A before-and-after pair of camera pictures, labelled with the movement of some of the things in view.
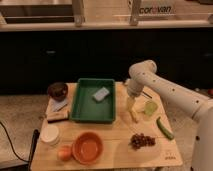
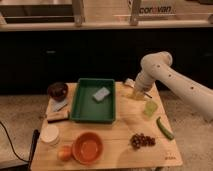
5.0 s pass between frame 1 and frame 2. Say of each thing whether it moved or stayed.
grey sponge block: stayed
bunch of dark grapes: stayed
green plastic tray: stayed
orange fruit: stayed
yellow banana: moved
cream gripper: moved
